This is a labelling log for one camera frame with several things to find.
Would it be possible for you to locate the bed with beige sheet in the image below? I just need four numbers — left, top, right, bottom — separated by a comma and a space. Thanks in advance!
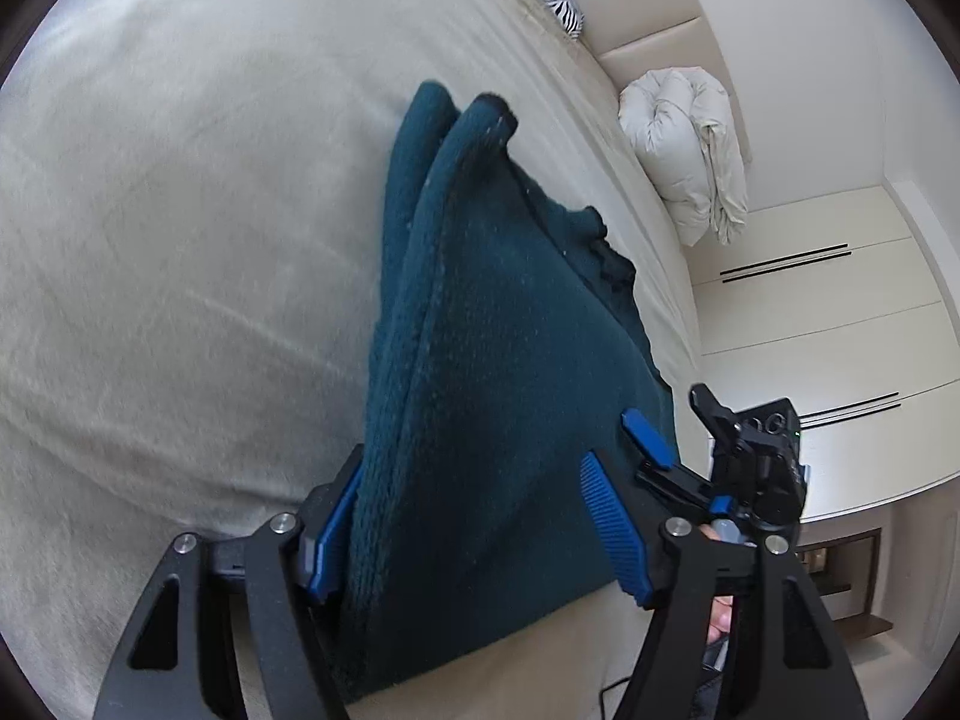
0, 0, 706, 720

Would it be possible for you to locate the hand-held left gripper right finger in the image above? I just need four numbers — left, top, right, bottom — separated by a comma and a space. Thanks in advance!
579, 450, 871, 720

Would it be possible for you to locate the white wardrobe with black handles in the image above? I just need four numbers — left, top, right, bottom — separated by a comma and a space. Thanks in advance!
686, 184, 960, 526

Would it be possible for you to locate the teal knit sweater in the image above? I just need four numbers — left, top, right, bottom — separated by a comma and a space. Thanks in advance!
330, 81, 680, 702

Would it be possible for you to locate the person's right hand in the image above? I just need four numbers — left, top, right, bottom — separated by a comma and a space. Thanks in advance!
706, 594, 740, 646

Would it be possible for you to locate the folded white duvet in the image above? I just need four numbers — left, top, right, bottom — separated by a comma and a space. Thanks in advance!
619, 69, 749, 247

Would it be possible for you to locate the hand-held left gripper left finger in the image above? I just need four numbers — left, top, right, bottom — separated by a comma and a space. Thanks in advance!
94, 444, 368, 720

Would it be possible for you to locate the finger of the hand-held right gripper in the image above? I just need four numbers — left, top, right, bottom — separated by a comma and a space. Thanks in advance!
621, 409, 713, 515
688, 382, 742, 451

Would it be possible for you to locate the cream padded headboard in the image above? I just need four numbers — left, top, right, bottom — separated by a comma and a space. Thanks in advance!
517, 0, 755, 166

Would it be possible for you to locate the black cable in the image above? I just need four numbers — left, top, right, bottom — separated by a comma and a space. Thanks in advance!
596, 679, 638, 720

